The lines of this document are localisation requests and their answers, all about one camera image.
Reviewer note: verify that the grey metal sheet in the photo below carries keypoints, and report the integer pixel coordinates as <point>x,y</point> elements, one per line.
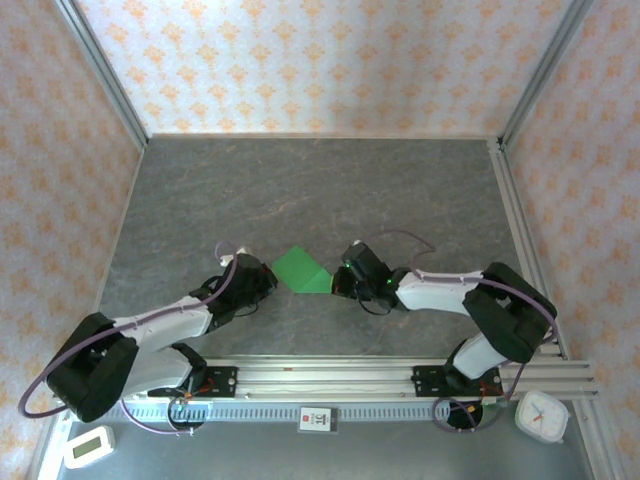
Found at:
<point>300,455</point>

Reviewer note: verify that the small label card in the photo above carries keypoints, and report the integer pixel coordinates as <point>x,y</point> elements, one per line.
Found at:
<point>316,420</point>

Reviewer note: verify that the aluminium mounting rail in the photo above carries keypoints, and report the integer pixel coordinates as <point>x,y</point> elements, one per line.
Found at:
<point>325,375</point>

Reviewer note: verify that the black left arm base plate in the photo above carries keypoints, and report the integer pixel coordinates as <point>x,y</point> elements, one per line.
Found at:
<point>225,382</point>

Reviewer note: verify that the white analog clock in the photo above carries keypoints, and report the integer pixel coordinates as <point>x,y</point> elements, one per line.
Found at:
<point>542,417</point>

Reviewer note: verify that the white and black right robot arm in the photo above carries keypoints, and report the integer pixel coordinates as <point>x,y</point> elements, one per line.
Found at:
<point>435,297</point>

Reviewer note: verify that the white digital timer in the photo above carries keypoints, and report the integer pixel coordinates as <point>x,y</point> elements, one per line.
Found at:
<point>89,446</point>

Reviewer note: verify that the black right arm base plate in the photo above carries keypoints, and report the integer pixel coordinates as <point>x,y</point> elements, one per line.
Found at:
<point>427,380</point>

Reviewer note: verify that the aluminium side rail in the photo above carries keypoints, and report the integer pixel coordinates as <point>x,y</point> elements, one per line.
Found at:
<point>522,225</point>

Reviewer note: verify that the green paper sheet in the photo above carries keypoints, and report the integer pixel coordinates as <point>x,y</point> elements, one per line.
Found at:
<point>300,270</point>

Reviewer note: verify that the aluminium frame post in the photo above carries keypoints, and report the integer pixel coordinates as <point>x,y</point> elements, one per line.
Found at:
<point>542,75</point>
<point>106,75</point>

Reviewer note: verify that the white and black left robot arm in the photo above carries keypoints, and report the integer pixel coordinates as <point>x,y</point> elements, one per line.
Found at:
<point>170,335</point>

